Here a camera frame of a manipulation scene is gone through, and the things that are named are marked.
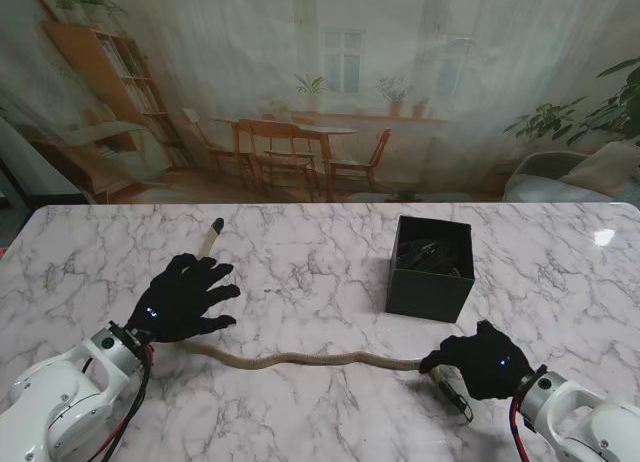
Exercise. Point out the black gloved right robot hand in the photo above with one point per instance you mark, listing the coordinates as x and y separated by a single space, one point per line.
490 367

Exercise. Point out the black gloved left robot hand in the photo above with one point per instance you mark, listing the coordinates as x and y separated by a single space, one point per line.
185 302

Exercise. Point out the black woven belt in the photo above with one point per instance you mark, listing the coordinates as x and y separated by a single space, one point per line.
435 254

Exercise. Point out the beige braided belt silver buckle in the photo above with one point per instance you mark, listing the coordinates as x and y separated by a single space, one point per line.
310 358

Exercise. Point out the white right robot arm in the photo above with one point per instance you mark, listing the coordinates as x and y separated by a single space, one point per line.
585 422

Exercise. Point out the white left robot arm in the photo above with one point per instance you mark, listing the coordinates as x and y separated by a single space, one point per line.
60 407

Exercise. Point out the black square storage box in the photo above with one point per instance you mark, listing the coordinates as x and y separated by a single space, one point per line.
430 292

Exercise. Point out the printed room scene backdrop curtain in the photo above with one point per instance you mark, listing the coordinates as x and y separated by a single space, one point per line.
320 32

